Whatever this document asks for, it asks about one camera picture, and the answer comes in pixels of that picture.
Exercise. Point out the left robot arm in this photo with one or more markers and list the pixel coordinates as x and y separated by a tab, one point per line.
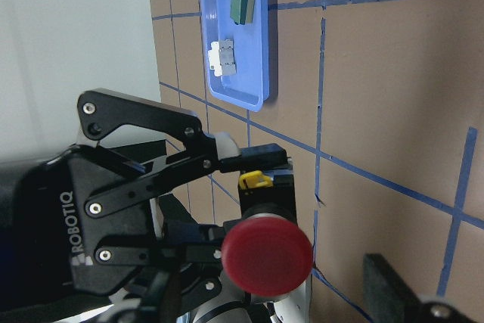
212	199

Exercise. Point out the white circuit breaker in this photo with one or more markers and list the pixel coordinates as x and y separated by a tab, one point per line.
221	58

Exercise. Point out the red emergency push button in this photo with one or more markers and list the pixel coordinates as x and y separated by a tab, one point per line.
265	252

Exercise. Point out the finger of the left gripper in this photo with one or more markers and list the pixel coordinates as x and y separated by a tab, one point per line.
102	111

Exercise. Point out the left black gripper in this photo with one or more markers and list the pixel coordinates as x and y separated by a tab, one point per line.
78	227

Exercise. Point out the blue plastic tray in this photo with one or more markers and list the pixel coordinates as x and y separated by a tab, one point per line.
249	87

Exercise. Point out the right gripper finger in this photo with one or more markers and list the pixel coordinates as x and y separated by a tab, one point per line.
389	299

